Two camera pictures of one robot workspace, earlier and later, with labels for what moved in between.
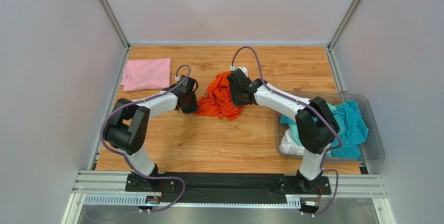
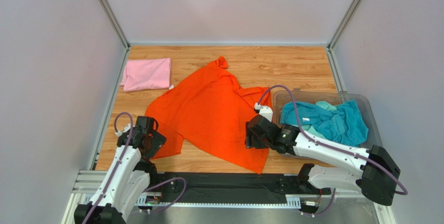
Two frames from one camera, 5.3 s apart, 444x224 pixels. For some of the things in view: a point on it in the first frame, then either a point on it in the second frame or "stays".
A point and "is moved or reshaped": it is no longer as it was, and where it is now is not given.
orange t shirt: (220, 100) is moved or reshaped
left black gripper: (193, 107) -> (158, 139)
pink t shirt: (144, 74) stays
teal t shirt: (350, 125) stays
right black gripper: (241, 97) -> (253, 136)
